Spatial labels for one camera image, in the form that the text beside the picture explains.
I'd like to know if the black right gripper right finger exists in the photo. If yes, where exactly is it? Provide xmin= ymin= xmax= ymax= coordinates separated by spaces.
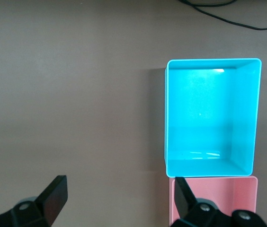
xmin=171 ymin=176 xmax=267 ymax=227

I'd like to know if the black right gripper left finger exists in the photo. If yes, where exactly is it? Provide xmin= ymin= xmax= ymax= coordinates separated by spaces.
xmin=0 ymin=175 xmax=68 ymax=227

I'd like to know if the pink plastic bin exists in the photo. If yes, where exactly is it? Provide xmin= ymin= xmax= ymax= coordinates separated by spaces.
xmin=168 ymin=175 xmax=259 ymax=227

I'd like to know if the blue plastic bin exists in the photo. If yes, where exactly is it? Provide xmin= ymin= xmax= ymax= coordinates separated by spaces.
xmin=164 ymin=58 xmax=263 ymax=178

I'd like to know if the thin black table cable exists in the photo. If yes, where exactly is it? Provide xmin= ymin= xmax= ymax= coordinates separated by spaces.
xmin=178 ymin=0 xmax=237 ymax=7
xmin=191 ymin=3 xmax=267 ymax=31

